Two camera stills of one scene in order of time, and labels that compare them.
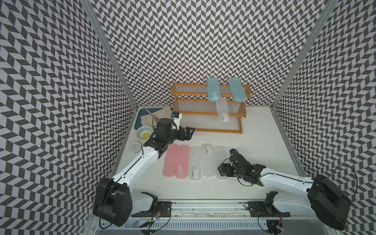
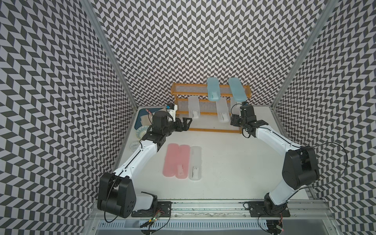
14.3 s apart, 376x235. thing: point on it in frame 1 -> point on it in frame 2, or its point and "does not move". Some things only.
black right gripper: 227,166 -> 234,120
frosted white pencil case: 223,109 does not move
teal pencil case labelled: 213,88 does not move
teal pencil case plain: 237,90 does not move
